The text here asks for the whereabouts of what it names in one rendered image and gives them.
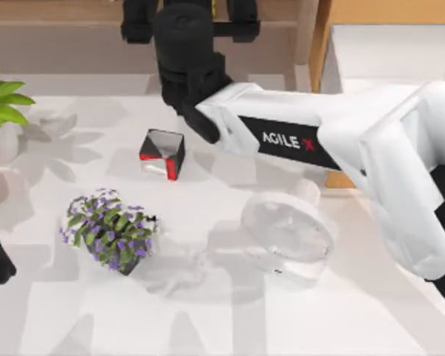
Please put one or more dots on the wooden open shelf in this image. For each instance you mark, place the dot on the wooden open shelf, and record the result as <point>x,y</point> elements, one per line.
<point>59,41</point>

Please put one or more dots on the black red white square cup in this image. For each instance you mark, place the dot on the black red white square cup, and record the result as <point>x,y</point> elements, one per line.
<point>170,155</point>

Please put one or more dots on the green plant in white pot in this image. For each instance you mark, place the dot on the green plant in white pot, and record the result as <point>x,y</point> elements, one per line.
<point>2,107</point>

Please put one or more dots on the purple flower plant dark pot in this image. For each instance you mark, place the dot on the purple flower plant dark pot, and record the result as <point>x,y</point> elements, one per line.
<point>111,230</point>

